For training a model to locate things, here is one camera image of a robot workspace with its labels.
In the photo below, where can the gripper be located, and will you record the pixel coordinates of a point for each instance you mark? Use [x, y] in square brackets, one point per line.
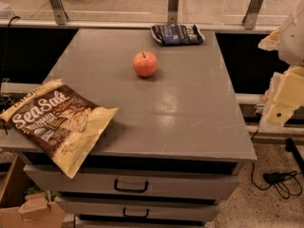
[294, 42]

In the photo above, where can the red apple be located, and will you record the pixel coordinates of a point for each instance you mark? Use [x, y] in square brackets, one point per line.
[145, 63]

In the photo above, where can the brown sea salt chip bag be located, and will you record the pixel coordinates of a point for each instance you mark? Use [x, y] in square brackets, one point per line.
[63, 123]

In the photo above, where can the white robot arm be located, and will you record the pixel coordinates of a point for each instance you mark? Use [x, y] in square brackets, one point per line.
[288, 40]

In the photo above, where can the blue chip bag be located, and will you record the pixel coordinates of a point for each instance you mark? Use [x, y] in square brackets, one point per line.
[177, 35]

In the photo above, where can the grey drawer cabinet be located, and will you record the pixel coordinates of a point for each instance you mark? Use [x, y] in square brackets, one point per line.
[184, 118]

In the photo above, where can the top grey drawer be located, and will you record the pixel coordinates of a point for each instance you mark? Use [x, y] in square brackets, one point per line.
[137, 183]

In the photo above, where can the grey drawer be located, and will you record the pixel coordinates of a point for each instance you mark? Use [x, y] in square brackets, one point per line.
[137, 183]
[135, 209]

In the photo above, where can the middle grey drawer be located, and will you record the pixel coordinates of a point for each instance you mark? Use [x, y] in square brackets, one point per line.
[135, 209]

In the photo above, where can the cardboard box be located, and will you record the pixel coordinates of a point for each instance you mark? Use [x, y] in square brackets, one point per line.
[21, 210]

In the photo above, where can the black power adapter with cable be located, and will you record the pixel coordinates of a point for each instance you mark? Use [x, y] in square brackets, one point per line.
[278, 181]

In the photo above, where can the right metal bracket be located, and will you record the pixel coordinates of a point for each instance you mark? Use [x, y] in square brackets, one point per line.
[250, 18]

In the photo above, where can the metal bracket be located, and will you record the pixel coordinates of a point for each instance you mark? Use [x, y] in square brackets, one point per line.
[172, 12]
[60, 15]
[250, 18]

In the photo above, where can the middle metal bracket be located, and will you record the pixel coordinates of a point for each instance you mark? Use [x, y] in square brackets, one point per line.
[172, 12]

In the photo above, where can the left metal bracket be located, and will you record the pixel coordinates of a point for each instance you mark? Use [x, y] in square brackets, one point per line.
[60, 15]

